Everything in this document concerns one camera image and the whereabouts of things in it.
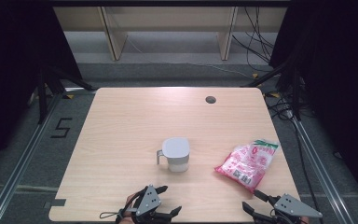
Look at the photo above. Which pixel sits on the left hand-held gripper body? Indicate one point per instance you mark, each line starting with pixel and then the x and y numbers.
pixel 147 202

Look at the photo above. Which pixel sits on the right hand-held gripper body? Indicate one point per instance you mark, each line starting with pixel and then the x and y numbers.
pixel 292 207

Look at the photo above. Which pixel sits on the pink bag of white granules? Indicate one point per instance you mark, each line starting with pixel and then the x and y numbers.
pixel 248 161

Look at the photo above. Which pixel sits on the glass jar with grey lid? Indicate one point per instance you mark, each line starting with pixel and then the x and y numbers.
pixel 175 147

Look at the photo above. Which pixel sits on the person's left hand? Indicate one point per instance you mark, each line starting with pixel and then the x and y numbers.
pixel 131 199

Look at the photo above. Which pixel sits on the person's right hand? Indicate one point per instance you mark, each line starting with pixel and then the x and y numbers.
pixel 305 221

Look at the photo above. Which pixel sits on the grey table grommet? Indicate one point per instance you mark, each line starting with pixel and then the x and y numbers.
pixel 210 99

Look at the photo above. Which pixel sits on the black metal stand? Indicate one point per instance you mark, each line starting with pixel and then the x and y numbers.
pixel 42 99
pixel 296 93

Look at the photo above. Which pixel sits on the dark curtain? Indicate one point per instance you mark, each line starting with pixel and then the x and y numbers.
pixel 338 62
pixel 9 62

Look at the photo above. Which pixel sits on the wooden shelf unit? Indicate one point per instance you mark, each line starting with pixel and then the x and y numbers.
pixel 115 43

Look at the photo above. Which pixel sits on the metal floor rail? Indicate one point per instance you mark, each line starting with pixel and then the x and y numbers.
pixel 323 183
pixel 12 183

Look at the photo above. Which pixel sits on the dark table corner bracket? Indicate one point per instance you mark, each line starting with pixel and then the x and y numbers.
pixel 56 202

